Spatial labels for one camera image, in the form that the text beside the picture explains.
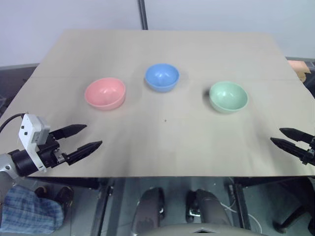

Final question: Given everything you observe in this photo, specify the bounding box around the green plastic bowl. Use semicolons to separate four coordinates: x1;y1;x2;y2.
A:
209;81;249;115

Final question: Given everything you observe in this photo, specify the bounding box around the dark rounded robot torso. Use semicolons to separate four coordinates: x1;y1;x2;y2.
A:
151;222;251;236

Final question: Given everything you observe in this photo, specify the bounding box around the dark rounded robot leg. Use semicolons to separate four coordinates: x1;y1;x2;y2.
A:
186;188;231;230
133;187;165;236

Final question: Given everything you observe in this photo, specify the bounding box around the pink-red plastic bowl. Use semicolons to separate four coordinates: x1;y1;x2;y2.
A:
84;77;127;111

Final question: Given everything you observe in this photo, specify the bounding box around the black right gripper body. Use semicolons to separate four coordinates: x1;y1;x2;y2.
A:
301;136;315;167

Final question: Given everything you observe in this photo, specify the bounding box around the blue plastic bowl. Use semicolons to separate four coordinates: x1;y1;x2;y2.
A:
144;63;181;94

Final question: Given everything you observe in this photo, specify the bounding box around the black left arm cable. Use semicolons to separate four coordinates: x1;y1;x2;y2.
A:
0;113;27;131

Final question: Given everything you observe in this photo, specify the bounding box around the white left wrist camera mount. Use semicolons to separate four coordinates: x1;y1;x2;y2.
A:
18;114;51;174

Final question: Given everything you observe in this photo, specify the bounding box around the dark brown shoe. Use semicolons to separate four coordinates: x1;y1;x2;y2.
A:
55;185;75;205
34;185;49;199

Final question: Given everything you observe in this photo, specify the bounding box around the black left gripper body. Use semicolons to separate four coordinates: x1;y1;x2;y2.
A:
36;133;70;170

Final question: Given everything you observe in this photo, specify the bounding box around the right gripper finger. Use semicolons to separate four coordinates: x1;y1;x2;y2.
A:
270;137;309;161
279;127;315;144

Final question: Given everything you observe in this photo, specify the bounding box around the white floor cable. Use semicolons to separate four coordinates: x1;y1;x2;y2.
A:
220;201;262;234

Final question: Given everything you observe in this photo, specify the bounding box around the peach cardboard piece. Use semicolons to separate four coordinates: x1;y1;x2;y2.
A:
287;59;312;83

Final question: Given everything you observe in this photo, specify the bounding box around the black stand base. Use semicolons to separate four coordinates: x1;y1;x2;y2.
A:
272;203;315;235

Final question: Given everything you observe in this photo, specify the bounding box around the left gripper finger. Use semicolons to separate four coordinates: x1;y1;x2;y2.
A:
50;124;88;142
67;140;103;165

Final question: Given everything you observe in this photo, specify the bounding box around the black ribbed pole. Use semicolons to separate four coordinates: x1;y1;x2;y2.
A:
138;0;149;30

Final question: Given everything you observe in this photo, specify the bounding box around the blue plaid trouser leg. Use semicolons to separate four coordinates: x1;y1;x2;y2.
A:
1;185;65;236

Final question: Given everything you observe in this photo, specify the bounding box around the black metal table leg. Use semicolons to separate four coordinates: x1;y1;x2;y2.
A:
232;181;252;230
89;177;117;236

